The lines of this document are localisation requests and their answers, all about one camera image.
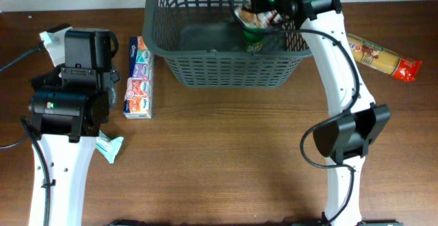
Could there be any beige snack bag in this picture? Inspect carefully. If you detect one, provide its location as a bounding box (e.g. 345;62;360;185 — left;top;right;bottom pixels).
234;6;282;29

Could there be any green lid Knorr jar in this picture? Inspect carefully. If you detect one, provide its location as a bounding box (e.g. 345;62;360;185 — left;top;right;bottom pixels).
243;27;266;52

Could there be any Kleenex tissue multipack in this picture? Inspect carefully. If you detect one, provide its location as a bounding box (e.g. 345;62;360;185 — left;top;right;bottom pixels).
123;36;155;119

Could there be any grey plastic shopping basket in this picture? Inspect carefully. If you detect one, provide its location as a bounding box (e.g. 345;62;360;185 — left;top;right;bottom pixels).
142;0;311;88

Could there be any teal tissue packet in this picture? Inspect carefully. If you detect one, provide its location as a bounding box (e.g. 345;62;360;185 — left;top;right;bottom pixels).
96;131;124;164

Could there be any spaghetti pasta package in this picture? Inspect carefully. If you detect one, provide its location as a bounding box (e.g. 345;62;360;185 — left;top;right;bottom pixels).
347;34;422;82

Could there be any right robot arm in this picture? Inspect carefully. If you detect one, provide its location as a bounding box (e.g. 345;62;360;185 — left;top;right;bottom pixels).
250;0;390;225

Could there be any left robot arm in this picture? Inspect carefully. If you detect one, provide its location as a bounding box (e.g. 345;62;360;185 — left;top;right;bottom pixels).
23;24;120;225

